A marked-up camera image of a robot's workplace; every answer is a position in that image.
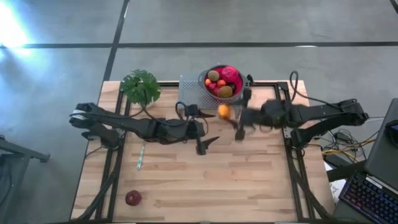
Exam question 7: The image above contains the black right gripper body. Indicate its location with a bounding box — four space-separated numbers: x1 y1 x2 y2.
235 88 292 141

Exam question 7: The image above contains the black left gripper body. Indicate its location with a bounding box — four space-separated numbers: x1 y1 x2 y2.
185 104 207 156

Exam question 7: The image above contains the big bright red apple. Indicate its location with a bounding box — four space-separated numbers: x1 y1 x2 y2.
221 65 240 82

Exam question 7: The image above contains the dark red toy apple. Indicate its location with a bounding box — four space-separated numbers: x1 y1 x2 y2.
124 190 143 207

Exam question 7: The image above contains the red colander bowl grey rim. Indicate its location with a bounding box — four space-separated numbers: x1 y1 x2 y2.
198 64 251 102

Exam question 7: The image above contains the grey perforated metal stand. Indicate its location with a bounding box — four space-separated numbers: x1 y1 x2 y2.
178 73 244 119

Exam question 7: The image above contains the silver table knife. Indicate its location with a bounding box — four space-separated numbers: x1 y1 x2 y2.
136 142 147 170

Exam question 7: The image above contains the green potted plant white pot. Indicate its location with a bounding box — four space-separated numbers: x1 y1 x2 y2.
119 68 162 109

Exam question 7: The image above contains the white paper sheet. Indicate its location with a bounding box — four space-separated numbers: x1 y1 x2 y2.
325 161 346 205

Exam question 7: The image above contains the dark grey laptop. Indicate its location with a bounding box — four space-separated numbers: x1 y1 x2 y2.
363 98 398 191

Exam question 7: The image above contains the black backlit keyboard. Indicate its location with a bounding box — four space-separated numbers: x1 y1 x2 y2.
338 170 398 224

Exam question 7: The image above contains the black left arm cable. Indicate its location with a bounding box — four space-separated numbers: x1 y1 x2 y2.
141 101 210 130

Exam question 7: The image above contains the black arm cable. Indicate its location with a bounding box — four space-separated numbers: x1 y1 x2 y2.
289 70 349 105
141 101 210 130

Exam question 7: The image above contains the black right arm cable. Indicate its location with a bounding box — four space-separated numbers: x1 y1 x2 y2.
289 70 349 105

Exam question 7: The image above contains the black aluminium table frame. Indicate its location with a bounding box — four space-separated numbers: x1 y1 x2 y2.
70 81 335 222

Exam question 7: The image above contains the yellow cable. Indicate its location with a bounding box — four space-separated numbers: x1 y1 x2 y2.
322 138 377 156

